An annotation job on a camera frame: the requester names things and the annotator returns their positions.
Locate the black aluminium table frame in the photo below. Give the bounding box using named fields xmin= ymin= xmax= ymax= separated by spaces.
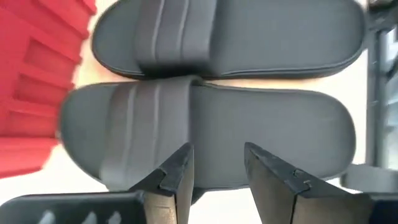
xmin=340 ymin=0 xmax=398 ymax=194

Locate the black ribbed-strap slide sandal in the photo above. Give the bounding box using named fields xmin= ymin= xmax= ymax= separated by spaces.
xmin=58 ymin=75 xmax=358 ymax=200
xmin=91 ymin=0 xmax=368 ymax=80

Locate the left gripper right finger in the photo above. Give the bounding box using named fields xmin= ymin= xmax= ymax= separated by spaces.
xmin=244 ymin=142 xmax=374 ymax=224

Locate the red plastic bin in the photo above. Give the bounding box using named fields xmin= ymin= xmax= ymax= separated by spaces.
xmin=0 ymin=0 xmax=98 ymax=180

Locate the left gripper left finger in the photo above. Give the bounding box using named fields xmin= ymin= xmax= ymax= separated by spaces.
xmin=129 ymin=142 xmax=195 ymax=224

